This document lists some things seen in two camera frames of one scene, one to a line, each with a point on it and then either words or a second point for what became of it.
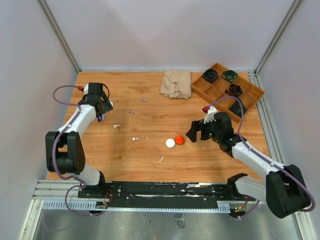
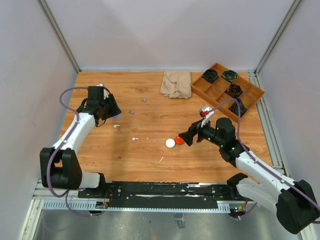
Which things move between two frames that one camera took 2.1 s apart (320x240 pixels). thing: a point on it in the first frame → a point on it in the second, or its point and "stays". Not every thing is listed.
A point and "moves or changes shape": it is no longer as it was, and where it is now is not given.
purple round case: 103,117 moves or changes shape
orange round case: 179,140 stays
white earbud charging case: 170,143 stays
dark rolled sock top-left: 210,75 stays
